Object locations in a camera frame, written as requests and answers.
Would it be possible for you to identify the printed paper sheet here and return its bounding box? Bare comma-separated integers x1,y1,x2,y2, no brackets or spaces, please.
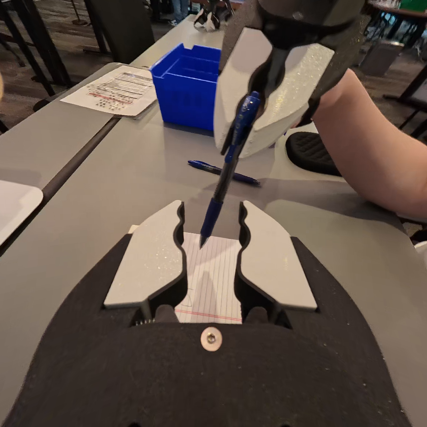
60,65,157,119

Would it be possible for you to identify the grey metal box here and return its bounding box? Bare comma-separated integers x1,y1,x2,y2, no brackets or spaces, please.
362,42,405,78

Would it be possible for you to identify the instruction sheet on stand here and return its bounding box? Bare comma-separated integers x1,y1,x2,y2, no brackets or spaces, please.
0,180,44,247

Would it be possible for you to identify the blue plastic bin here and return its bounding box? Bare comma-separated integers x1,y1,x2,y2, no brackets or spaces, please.
150,43,222,131

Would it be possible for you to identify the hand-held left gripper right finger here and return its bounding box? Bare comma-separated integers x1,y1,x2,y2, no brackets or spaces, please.
234,200,318,322

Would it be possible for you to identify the white lined notepad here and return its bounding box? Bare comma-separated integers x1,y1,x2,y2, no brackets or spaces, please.
128,224,243,324

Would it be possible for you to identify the spare hand-held gripper pair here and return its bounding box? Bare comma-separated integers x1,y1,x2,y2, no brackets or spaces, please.
193,0,236,33

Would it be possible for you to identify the black framed board stand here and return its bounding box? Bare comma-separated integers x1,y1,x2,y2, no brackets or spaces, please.
30,0,79,89

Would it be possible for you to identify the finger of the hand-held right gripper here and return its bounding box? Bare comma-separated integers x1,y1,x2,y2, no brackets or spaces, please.
213,27,276,159
238,43,335,159

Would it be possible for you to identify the blue retractable pen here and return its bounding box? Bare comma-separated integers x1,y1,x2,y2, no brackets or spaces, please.
199,91,261,250
187,160,261,185

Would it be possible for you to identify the person's right forearm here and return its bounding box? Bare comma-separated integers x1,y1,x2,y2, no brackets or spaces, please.
312,68,427,219

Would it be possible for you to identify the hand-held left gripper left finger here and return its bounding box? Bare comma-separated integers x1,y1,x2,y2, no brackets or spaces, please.
103,200,188,322

